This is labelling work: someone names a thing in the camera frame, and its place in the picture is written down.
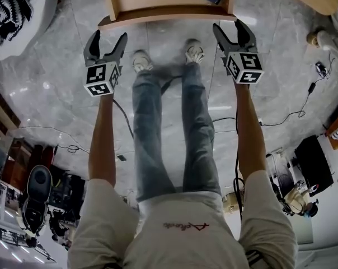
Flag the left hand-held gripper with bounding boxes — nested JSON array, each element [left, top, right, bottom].
[[83, 29, 129, 98]]

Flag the black table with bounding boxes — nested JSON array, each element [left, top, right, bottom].
[[294, 134, 335, 197]]

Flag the person's right leg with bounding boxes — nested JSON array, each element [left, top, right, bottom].
[[181, 62, 222, 196]]

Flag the person's right forearm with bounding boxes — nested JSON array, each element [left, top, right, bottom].
[[234, 81, 268, 183]]

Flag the black white striped blanket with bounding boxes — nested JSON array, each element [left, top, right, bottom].
[[0, 0, 33, 49]]

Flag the person's left leg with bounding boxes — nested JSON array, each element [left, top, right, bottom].
[[132, 66, 177, 203]]

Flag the white round armchair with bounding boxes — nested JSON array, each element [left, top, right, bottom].
[[0, 0, 60, 62]]

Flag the person's left shoe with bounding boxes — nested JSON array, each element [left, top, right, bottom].
[[132, 49, 153, 74]]

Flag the person's left forearm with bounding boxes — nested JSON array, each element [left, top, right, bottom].
[[88, 93, 116, 188]]

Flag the person's shoe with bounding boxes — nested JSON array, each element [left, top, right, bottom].
[[184, 39, 205, 64], [132, 49, 153, 74]]

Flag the person's white t-shirt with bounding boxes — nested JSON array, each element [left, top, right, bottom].
[[67, 169, 298, 269]]

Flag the small floor device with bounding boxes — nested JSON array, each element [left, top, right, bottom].
[[314, 61, 331, 80]]

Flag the black power cable with adapter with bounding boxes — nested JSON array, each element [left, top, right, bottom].
[[260, 50, 335, 128]]

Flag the person's right shoe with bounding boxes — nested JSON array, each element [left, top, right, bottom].
[[184, 39, 205, 64]]

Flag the person's leg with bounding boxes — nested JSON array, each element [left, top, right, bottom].
[[132, 66, 177, 203], [181, 62, 222, 196]]

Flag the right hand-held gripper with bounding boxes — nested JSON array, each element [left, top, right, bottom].
[[212, 19, 265, 85]]

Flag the wooden sofa frame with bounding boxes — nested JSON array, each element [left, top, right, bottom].
[[325, 102, 338, 151]]

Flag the black phone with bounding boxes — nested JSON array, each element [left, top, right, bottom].
[[17, 0, 34, 22]]

